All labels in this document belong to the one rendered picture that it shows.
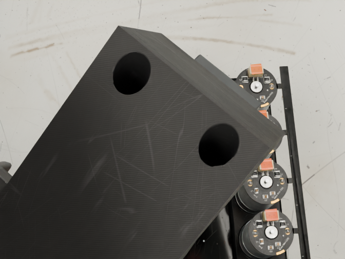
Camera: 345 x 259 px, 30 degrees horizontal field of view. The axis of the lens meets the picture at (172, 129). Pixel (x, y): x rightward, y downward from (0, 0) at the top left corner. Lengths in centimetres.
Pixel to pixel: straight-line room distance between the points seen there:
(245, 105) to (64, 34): 31
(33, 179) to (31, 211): 1
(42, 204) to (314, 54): 33
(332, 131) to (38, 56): 21
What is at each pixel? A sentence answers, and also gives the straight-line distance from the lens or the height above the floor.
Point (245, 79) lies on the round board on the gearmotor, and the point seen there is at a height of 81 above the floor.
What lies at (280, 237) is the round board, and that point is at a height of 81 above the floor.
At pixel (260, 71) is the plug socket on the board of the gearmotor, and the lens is 38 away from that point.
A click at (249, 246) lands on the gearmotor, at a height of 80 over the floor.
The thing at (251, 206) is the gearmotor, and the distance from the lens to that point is 38.
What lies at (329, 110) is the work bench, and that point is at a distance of 45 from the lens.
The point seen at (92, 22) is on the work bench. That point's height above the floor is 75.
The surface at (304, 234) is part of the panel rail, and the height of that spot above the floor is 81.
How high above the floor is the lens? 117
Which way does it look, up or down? 75 degrees down
